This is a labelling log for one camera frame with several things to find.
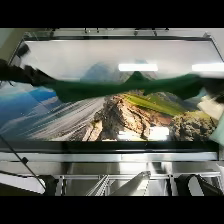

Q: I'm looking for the dark green T-shirt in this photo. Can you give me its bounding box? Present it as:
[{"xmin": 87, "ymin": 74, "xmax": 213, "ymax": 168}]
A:
[{"xmin": 45, "ymin": 70, "xmax": 210, "ymax": 104}]

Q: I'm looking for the silver frame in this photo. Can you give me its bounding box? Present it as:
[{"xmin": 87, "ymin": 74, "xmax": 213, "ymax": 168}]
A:
[{"xmin": 0, "ymin": 28, "xmax": 224, "ymax": 197}]

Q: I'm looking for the black cable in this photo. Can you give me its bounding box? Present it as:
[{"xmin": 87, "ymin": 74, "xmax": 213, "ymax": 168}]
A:
[{"xmin": 0, "ymin": 133, "xmax": 47, "ymax": 191}]

